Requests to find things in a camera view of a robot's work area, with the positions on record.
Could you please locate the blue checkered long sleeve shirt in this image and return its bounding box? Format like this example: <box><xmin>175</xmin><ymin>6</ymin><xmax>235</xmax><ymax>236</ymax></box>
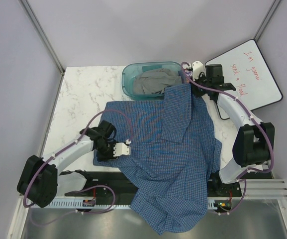
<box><xmin>93</xmin><ymin>84</ymin><xmax>222</xmax><ymax>234</ymax></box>

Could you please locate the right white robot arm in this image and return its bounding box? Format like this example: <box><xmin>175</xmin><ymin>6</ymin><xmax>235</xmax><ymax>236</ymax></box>
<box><xmin>187</xmin><ymin>61</ymin><xmax>275</xmax><ymax>196</ymax></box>

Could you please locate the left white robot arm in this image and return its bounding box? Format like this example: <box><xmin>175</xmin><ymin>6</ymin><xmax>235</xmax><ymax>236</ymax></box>
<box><xmin>17</xmin><ymin>120</ymin><xmax>129</xmax><ymax>208</ymax></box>

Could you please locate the Roald Dahl book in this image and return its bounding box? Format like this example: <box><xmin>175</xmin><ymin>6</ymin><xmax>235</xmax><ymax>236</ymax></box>
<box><xmin>178</xmin><ymin>67</ymin><xmax>193</xmax><ymax>84</ymax></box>

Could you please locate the small whiteboard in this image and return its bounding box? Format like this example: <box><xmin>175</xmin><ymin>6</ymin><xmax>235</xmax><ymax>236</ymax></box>
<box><xmin>216</xmin><ymin>102</ymin><xmax>233</xmax><ymax>120</ymax></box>

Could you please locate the whiteboard with red writing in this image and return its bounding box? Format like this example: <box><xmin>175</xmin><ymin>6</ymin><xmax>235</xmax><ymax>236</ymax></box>
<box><xmin>205</xmin><ymin>39</ymin><xmax>283</xmax><ymax>110</ymax></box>

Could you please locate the grey shirt in bin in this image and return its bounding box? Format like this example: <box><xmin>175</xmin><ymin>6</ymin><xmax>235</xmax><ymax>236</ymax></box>
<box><xmin>133</xmin><ymin>68</ymin><xmax>182</xmax><ymax>95</ymax></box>

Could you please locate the teal plastic bin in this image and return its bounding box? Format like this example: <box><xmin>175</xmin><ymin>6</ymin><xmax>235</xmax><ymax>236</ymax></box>
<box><xmin>121</xmin><ymin>61</ymin><xmax>181</xmax><ymax>100</ymax></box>

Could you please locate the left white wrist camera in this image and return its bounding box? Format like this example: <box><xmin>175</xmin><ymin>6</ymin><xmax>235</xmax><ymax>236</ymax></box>
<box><xmin>113</xmin><ymin>139</ymin><xmax>131</xmax><ymax>157</ymax></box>

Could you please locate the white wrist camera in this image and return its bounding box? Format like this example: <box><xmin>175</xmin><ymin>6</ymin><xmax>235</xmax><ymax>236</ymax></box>
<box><xmin>187</xmin><ymin>61</ymin><xmax>205</xmax><ymax>81</ymax></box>
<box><xmin>113</xmin><ymin>139</ymin><xmax>131</xmax><ymax>157</ymax></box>

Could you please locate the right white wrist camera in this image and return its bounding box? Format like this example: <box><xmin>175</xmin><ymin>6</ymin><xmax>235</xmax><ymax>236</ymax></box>
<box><xmin>187</xmin><ymin>61</ymin><xmax>205</xmax><ymax>81</ymax></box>

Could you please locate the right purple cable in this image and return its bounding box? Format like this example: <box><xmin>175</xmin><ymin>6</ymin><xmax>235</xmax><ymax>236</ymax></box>
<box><xmin>181</xmin><ymin>61</ymin><xmax>275</xmax><ymax>216</ymax></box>

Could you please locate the purple cable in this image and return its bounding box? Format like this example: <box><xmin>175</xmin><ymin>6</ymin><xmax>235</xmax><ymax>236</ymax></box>
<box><xmin>181</xmin><ymin>61</ymin><xmax>275</xmax><ymax>216</ymax></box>
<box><xmin>23</xmin><ymin>111</ymin><xmax>134</xmax><ymax>226</ymax></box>

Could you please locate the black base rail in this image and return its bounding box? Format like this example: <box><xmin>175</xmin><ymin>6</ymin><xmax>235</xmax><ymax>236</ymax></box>
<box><xmin>65</xmin><ymin>170</ymin><xmax>242</xmax><ymax>205</ymax></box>

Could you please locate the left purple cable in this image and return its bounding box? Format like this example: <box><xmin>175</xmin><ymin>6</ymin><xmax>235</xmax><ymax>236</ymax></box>
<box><xmin>23</xmin><ymin>111</ymin><xmax>134</xmax><ymax>226</ymax></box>

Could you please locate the white slotted cable duct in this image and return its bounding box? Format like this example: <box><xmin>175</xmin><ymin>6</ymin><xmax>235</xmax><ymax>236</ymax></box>
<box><xmin>31</xmin><ymin>197</ymin><xmax>230</xmax><ymax>210</ymax></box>

